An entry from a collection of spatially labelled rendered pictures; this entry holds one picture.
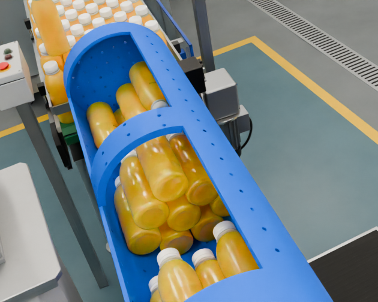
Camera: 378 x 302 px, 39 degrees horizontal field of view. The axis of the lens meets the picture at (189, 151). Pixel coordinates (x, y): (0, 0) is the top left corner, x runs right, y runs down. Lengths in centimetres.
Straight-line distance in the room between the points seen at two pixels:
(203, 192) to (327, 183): 160
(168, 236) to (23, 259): 28
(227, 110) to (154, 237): 80
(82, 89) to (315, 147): 159
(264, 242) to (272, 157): 193
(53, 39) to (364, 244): 133
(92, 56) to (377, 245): 129
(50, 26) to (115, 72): 25
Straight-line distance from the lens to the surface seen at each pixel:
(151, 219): 98
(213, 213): 104
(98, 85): 139
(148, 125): 95
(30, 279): 89
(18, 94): 156
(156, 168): 94
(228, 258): 84
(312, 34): 364
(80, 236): 206
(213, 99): 168
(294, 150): 271
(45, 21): 151
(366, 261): 207
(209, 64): 196
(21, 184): 106
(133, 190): 99
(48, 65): 153
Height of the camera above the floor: 180
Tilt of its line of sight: 40 degrees down
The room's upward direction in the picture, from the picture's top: 12 degrees counter-clockwise
